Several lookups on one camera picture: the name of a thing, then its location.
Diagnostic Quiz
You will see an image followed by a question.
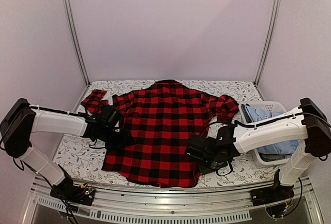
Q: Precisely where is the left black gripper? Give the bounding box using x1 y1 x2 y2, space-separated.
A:
99 126 134 153

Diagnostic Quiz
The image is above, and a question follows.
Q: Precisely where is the red black plaid shirt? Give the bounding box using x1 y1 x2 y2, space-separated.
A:
80 79 239 189

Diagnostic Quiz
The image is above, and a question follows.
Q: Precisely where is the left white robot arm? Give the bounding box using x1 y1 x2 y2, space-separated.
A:
1 98 134 200

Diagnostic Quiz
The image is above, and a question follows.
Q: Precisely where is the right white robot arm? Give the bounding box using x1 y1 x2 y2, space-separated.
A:
198 98 330 201

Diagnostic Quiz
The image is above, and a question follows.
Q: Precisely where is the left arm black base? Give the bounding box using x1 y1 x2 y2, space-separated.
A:
50 173 95 206

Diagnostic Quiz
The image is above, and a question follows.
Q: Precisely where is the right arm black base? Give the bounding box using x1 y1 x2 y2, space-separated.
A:
250 178 294 206

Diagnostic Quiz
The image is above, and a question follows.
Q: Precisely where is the floral patterned table cloth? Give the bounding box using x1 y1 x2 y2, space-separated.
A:
53 80 278 188

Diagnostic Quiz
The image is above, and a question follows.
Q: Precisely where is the light blue collared shirt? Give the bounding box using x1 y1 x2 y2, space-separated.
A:
234 107 307 153

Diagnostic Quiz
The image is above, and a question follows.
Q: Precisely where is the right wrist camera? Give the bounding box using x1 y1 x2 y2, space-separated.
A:
186 135 218 160

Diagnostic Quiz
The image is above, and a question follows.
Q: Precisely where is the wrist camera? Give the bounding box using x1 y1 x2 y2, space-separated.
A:
186 135 218 160
95 105 122 130

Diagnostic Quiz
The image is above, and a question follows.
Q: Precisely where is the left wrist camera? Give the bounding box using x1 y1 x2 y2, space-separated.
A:
95 105 122 130

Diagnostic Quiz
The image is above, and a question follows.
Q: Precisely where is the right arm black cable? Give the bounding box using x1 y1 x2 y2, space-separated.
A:
216 159 233 177

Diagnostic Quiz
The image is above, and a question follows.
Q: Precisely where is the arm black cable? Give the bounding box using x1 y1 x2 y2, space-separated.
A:
80 99 109 116
216 159 233 177

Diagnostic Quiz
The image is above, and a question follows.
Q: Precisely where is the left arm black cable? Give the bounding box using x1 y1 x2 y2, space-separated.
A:
80 99 109 116

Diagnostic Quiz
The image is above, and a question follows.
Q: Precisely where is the aluminium front rail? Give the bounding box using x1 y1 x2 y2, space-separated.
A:
22 176 327 223

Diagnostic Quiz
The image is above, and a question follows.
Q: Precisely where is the left aluminium frame post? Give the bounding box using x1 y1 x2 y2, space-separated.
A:
58 0 91 86

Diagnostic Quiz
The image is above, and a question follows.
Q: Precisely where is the aluminium frame post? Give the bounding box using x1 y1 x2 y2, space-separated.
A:
58 0 91 86
254 0 281 87

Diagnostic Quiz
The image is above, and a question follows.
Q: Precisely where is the right aluminium frame post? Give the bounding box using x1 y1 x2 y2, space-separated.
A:
254 0 281 87

